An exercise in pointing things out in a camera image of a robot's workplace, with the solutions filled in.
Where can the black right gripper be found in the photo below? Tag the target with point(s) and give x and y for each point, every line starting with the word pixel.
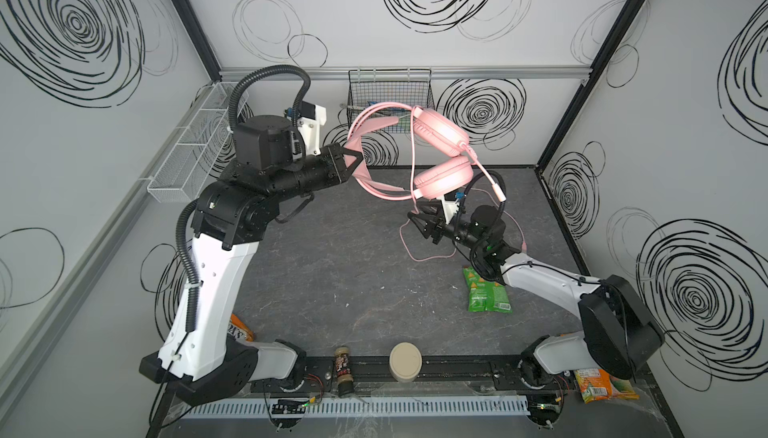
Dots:
pixel 438 226

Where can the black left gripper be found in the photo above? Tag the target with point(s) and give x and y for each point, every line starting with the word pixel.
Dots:
pixel 336 163

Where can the pink headphones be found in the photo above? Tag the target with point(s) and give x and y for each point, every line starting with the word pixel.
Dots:
pixel 441 156

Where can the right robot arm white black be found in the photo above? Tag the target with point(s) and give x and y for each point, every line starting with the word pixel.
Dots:
pixel 618 332

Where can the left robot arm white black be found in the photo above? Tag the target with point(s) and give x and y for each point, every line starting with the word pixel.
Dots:
pixel 219 233

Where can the green snack bag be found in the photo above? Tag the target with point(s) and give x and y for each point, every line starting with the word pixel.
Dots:
pixel 483 295

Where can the beige round lid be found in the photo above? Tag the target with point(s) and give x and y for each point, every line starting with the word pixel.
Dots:
pixel 405 362

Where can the small brown bottle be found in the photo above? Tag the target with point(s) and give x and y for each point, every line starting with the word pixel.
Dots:
pixel 343 372

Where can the orange white snack bag left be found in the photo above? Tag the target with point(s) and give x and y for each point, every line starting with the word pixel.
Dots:
pixel 239 330

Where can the orange snack bag right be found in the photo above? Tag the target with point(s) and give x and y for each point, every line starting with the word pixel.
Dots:
pixel 595 384

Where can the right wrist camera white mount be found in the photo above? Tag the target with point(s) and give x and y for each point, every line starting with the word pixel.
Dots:
pixel 452 205

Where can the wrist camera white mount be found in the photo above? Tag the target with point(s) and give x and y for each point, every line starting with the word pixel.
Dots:
pixel 452 205
pixel 310 123

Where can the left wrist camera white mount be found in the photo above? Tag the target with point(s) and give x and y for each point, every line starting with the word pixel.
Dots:
pixel 310 123

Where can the black wire basket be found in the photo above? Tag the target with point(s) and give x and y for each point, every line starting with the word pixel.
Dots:
pixel 370 86

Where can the clear plastic wall shelf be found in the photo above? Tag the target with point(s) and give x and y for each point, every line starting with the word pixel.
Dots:
pixel 201 151

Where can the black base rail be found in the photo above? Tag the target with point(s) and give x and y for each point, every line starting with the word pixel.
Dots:
pixel 492 372

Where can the white slotted cable duct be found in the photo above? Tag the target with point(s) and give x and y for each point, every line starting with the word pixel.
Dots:
pixel 373 407

